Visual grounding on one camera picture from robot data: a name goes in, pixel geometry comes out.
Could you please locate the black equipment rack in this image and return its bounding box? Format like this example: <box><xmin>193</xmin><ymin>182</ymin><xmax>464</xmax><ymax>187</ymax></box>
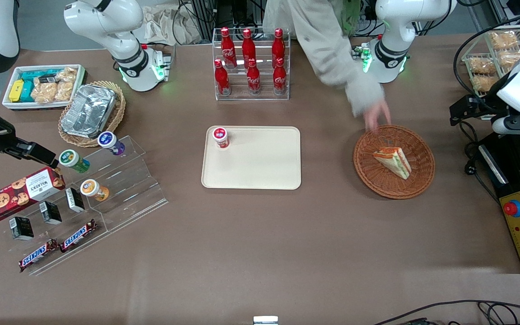
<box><xmin>192</xmin><ymin>0</ymin><xmax>266</xmax><ymax>42</ymax></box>

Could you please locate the clear acrylic bottle rack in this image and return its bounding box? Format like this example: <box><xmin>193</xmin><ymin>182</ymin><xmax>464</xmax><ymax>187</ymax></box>
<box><xmin>212</xmin><ymin>27</ymin><xmax>291</xmax><ymax>101</ymax></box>

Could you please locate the black cable with plug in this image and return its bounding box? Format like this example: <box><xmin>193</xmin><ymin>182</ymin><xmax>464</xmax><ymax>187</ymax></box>
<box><xmin>459</xmin><ymin>120</ymin><xmax>502</xmax><ymax>213</ymax></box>

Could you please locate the crumpled beige bag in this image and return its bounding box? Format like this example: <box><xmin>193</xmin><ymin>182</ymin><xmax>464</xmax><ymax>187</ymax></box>
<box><xmin>140</xmin><ymin>4</ymin><xmax>203</xmax><ymax>46</ymax></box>

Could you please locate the clear acrylic stepped display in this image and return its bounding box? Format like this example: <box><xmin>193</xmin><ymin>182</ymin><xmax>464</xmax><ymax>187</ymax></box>
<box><xmin>0</xmin><ymin>135</ymin><xmax>169</xmax><ymax>277</ymax></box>

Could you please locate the small black box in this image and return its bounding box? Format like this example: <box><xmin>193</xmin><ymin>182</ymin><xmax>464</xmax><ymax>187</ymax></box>
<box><xmin>9</xmin><ymin>217</ymin><xmax>34</xmax><ymax>241</ymax></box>
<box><xmin>65</xmin><ymin>187</ymin><xmax>85</xmax><ymax>213</ymax></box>
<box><xmin>39</xmin><ymin>201</ymin><xmax>62</xmax><ymax>225</ymax></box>

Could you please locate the purple-lid yogurt cup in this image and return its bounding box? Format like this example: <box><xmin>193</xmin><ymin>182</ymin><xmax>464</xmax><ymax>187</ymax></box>
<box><xmin>97</xmin><ymin>131</ymin><xmax>125</xmax><ymax>156</ymax></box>

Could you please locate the white wire rack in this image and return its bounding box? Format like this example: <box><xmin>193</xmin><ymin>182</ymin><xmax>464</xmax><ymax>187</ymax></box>
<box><xmin>462</xmin><ymin>25</ymin><xmax>520</xmax><ymax>98</ymax></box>

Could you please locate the brown wicker basket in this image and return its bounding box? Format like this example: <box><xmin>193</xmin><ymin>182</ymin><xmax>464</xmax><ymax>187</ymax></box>
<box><xmin>353</xmin><ymin>125</ymin><xmax>436</xmax><ymax>200</ymax></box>

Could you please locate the yellow small box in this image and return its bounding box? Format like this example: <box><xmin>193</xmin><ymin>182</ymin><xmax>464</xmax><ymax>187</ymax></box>
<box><xmin>9</xmin><ymin>79</ymin><xmax>25</xmax><ymax>103</ymax></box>

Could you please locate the light wicker basket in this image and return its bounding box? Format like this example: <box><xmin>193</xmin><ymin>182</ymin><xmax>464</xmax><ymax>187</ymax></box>
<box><xmin>58</xmin><ymin>81</ymin><xmax>126</xmax><ymax>148</ymax></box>

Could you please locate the red-lid yogurt cup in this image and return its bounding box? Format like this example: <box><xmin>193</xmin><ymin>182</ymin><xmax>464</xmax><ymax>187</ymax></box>
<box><xmin>212</xmin><ymin>127</ymin><xmax>230</xmax><ymax>149</ymax></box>

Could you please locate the bagged bread snack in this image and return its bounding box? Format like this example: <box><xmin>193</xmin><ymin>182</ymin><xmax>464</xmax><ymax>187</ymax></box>
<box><xmin>488</xmin><ymin>31</ymin><xmax>520</xmax><ymax>49</ymax></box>
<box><xmin>472</xmin><ymin>75</ymin><xmax>500</xmax><ymax>93</ymax></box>
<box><xmin>468</xmin><ymin>56</ymin><xmax>497</xmax><ymax>75</ymax></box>
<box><xmin>497</xmin><ymin>49</ymin><xmax>520</xmax><ymax>68</ymax></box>

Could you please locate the triangle sandwich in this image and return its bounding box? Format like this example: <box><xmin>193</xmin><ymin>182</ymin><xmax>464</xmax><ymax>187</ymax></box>
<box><xmin>372</xmin><ymin>147</ymin><xmax>412</xmax><ymax>180</ymax></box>

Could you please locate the black machine base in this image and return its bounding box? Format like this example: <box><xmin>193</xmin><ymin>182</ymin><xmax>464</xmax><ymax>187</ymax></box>
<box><xmin>477</xmin><ymin>129</ymin><xmax>520</xmax><ymax>274</ymax></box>

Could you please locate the aluminium foil tray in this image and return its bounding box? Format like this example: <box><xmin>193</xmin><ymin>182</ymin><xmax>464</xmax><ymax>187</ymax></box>
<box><xmin>60</xmin><ymin>84</ymin><xmax>116</xmax><ymax>139</ymax></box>

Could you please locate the Snickers bar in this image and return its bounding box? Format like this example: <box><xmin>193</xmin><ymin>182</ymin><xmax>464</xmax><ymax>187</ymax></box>
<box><xmin>59</xmin><ymin>219</ymin><xmax>98</xmax><ymax>253</ymax></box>
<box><xmin>19</xmin><ymin>239</ymin><xmax>60</xmax><ymax>273</ymax></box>

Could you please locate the thin black cable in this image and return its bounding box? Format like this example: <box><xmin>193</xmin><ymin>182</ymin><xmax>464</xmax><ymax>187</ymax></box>
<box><xmin>373</xmin><ymin>300</ymin><xmax>520</xmax><ymax>325</ymax></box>

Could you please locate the red Walkers cookie box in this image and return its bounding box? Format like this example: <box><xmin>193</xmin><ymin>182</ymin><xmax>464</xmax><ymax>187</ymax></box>
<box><xmin>0</xmin><ymin>167</ymin><xmax>66</xmax><ymax>224</ymax></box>

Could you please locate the person's bare hand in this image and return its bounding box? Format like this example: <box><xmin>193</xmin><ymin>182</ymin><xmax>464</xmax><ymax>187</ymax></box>
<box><xmin>362</xmin><ymin>100</ymin><xmax>393</xmax><ymax>133</ymax></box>

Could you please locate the red cola bottle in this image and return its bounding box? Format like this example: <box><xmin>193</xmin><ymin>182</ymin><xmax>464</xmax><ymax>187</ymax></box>
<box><xmin>214</xmin><ymin>59</ymin><xmax>232</xmax><ymax>96</ymax></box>
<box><xmin>273</xmin><ymin>57</ymin><xmax>288</xmax><ymax>95</ymax></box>
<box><xmin>221</xmin><ymin>27</ymin><xmax>237</xmax><ymax>69</ymax></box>
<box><xmin>241</xmin><ymin>28</ymin><xmax>257</xmax><ymax>69</ymax></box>
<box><xmin>246</xmin><ymin>59</ymin><xmax>262</xmax><ymax>95</ymax></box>
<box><xmin>272</xmin><ymin>28</ymin><xmax>286</xmax><ymax>67</ymax></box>

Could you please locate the white plastic bin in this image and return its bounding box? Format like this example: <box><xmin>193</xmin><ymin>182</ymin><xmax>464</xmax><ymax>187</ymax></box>
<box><xmin>2</xmin><ymin>64</ymin><xmax>87</xmax><ymax>111</ymax></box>

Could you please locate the beige plastic tray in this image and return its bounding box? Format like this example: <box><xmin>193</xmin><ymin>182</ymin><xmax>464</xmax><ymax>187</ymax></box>
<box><xmin>201</xmin><ymin>126</ymin><xmax>302</xmax><ymax>190</ymax></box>

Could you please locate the beige-sleeved person forearm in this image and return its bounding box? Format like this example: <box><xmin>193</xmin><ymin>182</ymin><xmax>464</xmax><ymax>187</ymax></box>
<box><xmin>262</xmin><ymin>0</ymin><xmax>385</xmax><ymax>117</ymax></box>

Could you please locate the orange-lid yogurt cup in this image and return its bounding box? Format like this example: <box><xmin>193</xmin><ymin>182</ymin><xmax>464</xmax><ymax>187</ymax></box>
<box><xmin>80</xmin><ymin>179</ymin><xmax>110</xmax><ymax>202</ymax></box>

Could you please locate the long teal box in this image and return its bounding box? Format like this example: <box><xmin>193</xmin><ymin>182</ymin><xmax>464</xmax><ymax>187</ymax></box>
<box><xmin>20</xmin><ymin>69</ymin><xmax>60</xmax><ymax>84</ymax></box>

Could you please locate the green-lid yogurt cup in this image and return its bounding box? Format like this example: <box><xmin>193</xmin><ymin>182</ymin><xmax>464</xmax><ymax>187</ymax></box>
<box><xmin>59</xmin><ymin>149</ymin><xmax>91</xmax><ymax>174</ymax></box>

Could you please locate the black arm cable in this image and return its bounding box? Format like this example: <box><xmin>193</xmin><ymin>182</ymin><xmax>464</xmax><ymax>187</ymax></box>
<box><xmin>453</xmin><ymin>18</ymin><xmax>520</xmax><ymax>131</ymax></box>

